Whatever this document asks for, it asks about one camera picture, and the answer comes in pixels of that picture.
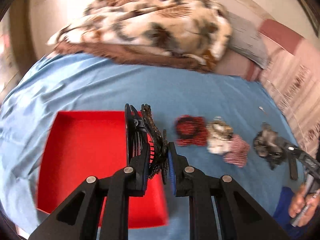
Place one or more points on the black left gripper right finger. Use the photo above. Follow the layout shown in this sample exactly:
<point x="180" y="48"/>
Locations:
<point x="188" y="181"/>

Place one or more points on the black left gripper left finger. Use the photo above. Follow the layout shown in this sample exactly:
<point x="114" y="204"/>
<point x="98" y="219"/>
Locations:
<point x="127" y="182"/>

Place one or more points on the grey sheer scrunchie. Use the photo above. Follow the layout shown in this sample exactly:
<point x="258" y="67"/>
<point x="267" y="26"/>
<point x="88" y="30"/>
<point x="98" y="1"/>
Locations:
<point x="265" y="147"/>

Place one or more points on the red polka dot scrunchie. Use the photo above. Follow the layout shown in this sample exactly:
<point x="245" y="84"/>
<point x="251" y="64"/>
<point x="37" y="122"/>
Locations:
<point x="191" y="130"/>

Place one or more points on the black hair claw clip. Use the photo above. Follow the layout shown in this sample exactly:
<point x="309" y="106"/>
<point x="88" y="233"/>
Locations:
<point x="141" y="128"/>

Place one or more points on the white floral scrunchie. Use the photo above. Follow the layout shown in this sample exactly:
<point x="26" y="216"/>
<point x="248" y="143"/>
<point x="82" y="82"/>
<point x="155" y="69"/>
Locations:
<point x="220" y="135"/>

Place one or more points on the red plaid scrunchie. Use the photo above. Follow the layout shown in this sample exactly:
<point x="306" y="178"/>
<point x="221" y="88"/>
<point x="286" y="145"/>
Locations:
<point x="239" y="150"/>

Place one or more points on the person right hand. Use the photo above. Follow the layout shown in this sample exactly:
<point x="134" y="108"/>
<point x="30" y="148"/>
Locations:
<point x="298" y="202"/>

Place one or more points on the red shallow tray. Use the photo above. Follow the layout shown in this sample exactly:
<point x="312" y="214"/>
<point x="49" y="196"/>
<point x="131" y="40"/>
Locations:
<point x="80" y="144"/>

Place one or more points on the blue bed sheet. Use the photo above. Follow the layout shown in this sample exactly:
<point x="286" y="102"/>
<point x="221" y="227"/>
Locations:
<point x="83" y="82"/>

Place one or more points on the brown ruffled blanket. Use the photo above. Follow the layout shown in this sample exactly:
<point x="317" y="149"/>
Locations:
<point x="128" y="55"/>

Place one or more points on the grey pillow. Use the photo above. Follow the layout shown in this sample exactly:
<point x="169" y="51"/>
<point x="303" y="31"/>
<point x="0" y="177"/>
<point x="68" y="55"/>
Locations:
<point x="247" y="41"/>

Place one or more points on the floral leaf print blanket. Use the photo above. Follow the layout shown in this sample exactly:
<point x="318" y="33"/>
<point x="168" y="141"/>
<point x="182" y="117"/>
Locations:
<point x="198" y="29"/>

